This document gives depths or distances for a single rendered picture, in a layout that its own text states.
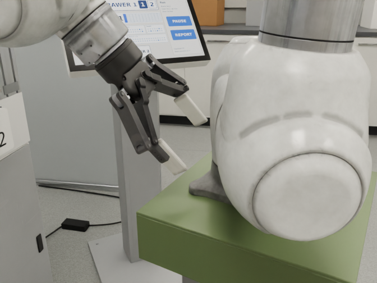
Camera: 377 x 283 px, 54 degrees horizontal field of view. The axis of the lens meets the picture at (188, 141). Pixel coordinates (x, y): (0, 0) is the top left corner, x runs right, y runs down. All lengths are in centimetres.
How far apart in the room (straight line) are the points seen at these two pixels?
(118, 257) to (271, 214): 152
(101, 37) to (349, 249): 47
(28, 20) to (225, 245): 39
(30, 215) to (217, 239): 75
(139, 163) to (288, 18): 123
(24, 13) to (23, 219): 87
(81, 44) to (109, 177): 190
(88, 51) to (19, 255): 77
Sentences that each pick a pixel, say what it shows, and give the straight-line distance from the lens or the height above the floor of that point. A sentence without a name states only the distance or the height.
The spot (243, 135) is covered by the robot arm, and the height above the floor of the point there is 106.
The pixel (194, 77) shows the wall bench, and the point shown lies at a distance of 338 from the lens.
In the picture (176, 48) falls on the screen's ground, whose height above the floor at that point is 101.
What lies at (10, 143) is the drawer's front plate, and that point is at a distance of 107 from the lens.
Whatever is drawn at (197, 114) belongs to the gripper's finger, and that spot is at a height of 98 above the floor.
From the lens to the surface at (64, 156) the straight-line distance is 250.
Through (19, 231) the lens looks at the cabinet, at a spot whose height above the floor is 57.
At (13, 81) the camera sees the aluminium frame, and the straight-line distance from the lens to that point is 109.
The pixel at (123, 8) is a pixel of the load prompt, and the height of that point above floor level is 114.
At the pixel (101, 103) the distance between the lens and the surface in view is 226.
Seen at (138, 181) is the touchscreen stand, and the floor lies 45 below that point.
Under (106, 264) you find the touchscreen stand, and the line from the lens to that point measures 183.
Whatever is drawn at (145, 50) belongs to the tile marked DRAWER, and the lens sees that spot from 136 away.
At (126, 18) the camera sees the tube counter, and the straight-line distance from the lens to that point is 142.
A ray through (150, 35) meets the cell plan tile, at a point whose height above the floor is 105.
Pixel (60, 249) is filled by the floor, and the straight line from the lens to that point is 203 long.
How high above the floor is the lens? 120
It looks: 22 degrees down
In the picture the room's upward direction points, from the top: straight up
